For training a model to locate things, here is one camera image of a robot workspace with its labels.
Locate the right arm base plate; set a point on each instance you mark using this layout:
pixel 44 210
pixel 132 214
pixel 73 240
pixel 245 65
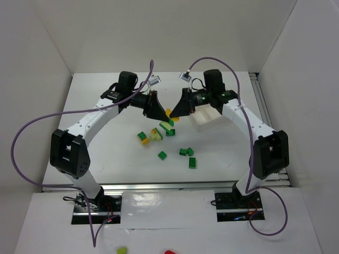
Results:
pixel 229 211

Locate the pale yellow green lego stack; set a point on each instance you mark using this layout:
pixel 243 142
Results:
pixel 155 135

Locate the red object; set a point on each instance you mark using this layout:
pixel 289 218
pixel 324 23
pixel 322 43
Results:
pixel 169 252

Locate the green lego plate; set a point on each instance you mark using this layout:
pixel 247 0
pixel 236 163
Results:
pixel 171 122

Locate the white divided plastic container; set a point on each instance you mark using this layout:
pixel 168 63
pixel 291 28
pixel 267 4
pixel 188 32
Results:
pixel 206 117

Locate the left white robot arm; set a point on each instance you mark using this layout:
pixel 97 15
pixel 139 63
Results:
pixel 69 148

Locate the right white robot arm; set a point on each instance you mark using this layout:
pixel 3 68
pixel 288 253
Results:
pixel 269 149

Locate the aluminium rail frame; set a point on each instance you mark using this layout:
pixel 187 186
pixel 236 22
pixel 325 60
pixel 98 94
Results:
pixel 222 152

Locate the small green lego brick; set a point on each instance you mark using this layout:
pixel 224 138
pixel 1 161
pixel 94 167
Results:
pixel 162 155

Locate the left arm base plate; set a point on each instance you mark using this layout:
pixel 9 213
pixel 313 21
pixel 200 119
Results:
pixel 110 209

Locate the lime green object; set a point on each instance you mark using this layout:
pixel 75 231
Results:
pixel 122 250

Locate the pale green lego brick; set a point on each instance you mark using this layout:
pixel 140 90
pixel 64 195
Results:
pixel 165 125

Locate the green two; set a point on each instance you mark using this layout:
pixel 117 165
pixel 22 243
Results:
pixel 192 163
pixel 170 133

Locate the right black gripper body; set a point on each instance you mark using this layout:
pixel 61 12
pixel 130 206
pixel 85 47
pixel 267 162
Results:
pixel 189 101

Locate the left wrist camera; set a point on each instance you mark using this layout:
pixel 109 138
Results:
pixel 154 80

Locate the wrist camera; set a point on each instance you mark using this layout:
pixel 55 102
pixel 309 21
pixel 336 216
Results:
pixel 154 80
pixel 185 76

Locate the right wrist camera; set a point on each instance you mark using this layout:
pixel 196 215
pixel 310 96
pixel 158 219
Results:
pixel 185 76

